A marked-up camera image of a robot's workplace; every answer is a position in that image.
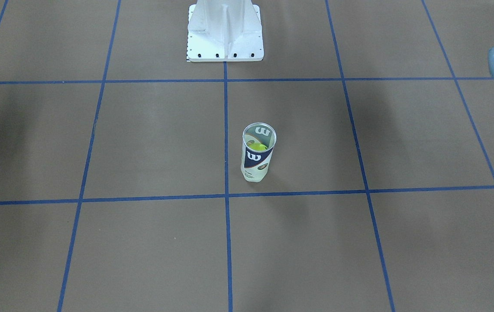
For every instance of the clear tennis ball can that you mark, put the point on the clear tennis ball can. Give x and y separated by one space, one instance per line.
255 165

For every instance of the tennis ball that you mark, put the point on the tennis ball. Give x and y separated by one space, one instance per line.
259 147

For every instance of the brown paper table cover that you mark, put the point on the brown paper table cover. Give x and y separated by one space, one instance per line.
120 162

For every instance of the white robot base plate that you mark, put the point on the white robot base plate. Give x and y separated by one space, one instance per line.
224 31

